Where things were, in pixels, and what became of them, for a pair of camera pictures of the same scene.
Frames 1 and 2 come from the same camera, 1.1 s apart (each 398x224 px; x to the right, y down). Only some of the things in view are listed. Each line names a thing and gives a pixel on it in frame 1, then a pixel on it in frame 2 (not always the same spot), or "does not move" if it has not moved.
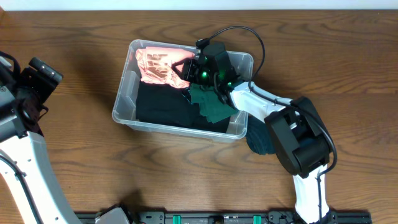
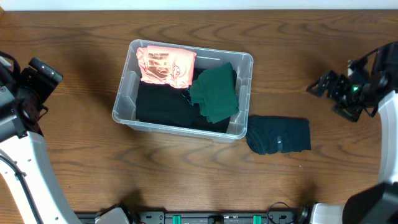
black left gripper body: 34,81 does not move
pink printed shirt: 156,66 does not move
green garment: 210,105 does not move
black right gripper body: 199,71 -> 351,99
